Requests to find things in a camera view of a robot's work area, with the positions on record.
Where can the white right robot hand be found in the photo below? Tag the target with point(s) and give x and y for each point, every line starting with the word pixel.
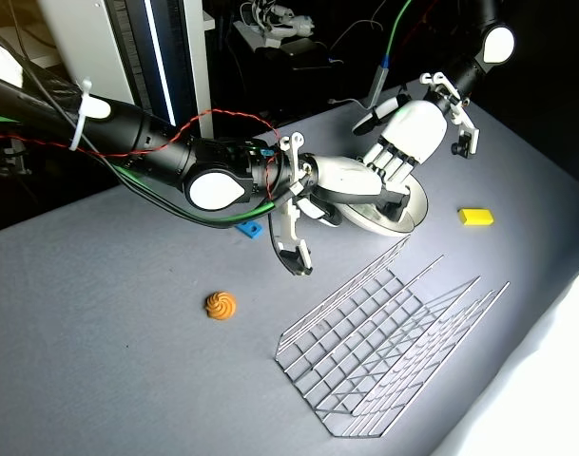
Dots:
pixel 346 178

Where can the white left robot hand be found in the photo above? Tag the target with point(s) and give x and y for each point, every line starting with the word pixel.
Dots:
pixel 417 130

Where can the white ceramic plate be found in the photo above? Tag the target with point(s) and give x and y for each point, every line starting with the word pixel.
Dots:
pixel 379 231
pixel 416 204

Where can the yellow rectangular block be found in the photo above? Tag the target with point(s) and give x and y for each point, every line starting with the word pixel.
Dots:
pixel 476 217

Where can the blue block with two holes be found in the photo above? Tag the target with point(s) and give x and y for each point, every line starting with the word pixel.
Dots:
pixel 251 230

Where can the black equipment box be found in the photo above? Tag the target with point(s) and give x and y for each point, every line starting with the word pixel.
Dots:
pixel 298 66

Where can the orange swirl cookie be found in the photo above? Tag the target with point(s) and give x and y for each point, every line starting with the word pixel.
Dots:
pixel 221 305

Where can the white robot column blue light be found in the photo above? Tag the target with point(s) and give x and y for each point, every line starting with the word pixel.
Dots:
pixel 94 47

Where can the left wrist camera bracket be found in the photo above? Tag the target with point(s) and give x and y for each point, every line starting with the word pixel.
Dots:
pixel 466 142

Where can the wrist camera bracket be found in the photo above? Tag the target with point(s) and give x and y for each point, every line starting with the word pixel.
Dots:
pixel 466 142
pixel 286 228

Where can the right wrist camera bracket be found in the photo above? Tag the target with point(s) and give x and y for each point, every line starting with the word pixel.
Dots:
pixel 286 228

